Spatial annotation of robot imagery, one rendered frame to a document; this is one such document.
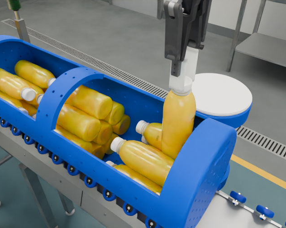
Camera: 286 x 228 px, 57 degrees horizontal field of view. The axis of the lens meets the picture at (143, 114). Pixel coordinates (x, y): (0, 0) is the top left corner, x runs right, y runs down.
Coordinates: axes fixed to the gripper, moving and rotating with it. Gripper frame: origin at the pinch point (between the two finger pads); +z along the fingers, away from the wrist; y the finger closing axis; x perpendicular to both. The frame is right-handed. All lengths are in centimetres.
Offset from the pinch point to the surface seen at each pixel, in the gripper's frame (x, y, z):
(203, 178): -11.1, -9.0, 15.8
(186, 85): -1.6, -1.1, 2.4
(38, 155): 45, -12, 44
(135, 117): 21.1, 12.0, 31.0
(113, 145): 13.4, -7.4, 23.2
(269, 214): -25.5, 7.9, 38.2
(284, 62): 4, 242, 106
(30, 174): 71, -8, 79
